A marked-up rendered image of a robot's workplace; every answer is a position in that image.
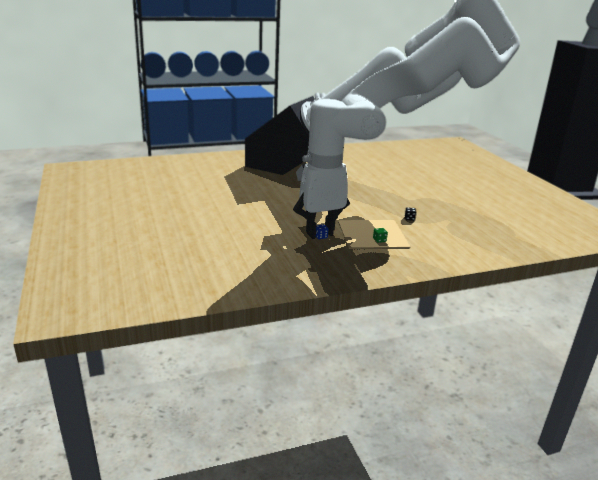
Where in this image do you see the brown mat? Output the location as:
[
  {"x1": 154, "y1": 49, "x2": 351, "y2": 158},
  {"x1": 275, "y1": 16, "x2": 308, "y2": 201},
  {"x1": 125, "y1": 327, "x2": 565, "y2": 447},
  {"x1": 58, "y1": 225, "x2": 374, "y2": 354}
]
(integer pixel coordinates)
[{"x1": 338, "y1": 220, "x2": 410, "y2": 249}]

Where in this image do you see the green die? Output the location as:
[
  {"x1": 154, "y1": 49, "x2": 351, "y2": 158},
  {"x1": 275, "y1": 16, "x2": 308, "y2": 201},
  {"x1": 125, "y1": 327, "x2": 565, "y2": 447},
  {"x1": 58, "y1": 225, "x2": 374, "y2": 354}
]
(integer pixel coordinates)
[{"x1": 373, "y1": 228, "x2": 388, "y2": 243}]

